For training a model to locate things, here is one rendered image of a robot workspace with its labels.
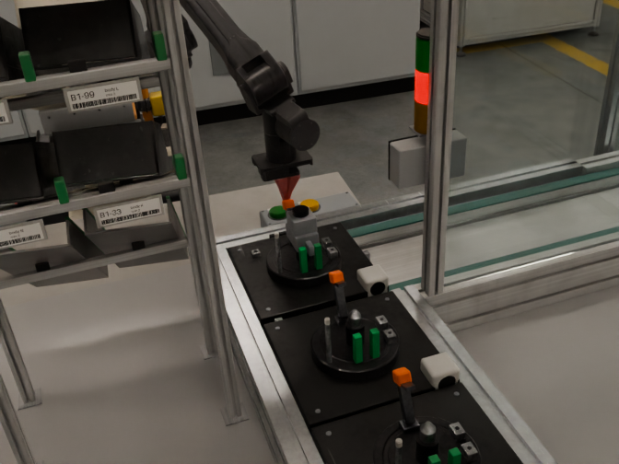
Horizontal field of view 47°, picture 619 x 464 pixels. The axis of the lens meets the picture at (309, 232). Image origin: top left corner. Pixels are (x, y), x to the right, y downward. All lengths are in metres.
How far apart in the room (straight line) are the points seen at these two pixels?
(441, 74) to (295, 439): 0.57
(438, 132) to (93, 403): 0.73
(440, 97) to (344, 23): 3.35
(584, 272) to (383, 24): 3.24
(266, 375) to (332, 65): 3.47
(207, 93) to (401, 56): 1.23
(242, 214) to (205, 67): 2.62
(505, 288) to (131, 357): 0.70
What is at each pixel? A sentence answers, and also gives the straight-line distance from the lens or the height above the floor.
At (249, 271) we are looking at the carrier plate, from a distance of 1.35.
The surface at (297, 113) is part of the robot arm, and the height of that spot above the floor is 1.27.
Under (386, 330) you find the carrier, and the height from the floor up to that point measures 1.00.
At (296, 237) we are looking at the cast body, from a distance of 1.27.
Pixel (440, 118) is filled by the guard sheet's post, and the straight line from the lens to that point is 1.11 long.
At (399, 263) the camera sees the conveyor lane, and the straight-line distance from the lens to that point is 1.44.
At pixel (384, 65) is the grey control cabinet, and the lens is 4.60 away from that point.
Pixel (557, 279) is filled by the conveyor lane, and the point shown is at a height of 0.92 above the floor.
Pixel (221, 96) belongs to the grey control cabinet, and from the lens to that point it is 4.37.
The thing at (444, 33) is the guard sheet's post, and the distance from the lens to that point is 1.07.
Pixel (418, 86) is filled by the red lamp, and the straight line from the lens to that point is 1.12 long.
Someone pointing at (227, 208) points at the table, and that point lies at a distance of 1.78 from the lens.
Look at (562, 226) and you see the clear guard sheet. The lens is 1.38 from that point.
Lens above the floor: 1.74
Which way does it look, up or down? 32 degrees down
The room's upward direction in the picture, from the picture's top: 4 degrees counter-clockwise
